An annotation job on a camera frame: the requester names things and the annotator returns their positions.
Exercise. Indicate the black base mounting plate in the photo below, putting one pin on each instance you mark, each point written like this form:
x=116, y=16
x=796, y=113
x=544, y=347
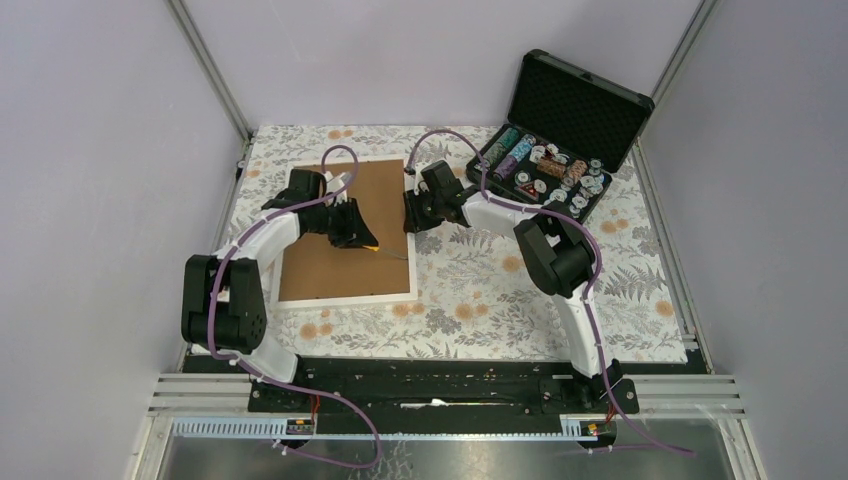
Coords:
x=439, y=396

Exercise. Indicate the white picture frame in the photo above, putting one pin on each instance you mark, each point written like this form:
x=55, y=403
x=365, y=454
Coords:
x=312, y=273

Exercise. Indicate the yellow handled screwdriver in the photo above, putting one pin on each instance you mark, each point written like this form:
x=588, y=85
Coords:
x=386, y=251

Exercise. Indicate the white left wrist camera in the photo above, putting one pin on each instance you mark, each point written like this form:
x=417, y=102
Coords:
x=336, y=182

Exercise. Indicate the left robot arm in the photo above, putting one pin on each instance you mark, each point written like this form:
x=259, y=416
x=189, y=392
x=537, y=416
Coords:
x=224, y=309

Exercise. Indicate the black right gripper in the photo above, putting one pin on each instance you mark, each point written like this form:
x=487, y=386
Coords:
x=413, y=220

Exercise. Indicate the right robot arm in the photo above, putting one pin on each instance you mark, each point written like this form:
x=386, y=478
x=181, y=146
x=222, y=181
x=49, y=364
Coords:
x=562, y=258

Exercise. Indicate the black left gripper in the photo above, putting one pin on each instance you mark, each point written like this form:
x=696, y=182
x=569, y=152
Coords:
x=356, y=233

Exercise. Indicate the black poker chip case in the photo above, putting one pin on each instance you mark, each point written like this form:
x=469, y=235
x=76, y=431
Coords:
x=566, y=133

